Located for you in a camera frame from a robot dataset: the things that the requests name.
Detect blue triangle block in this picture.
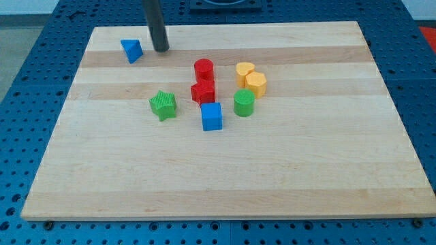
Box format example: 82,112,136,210
120,39,144,64

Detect blue cube block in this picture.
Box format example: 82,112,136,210
200,102,223,131

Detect red star block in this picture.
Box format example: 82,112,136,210
191,79,215,105

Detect green cylinder block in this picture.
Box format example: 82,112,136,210
234,89,255,117

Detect red cylinder block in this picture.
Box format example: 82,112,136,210
193,59,214,80

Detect yellow hexagon block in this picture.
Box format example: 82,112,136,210
245,71,267,99

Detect green star block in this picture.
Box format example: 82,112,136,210
149,91,177,121

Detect yellow heart block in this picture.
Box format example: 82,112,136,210
236,62,255,88

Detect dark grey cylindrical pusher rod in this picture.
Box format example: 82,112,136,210
141,0,170,52

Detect light wooden board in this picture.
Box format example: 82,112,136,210
21,21,435,221

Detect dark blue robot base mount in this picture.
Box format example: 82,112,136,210
189,0,263,13

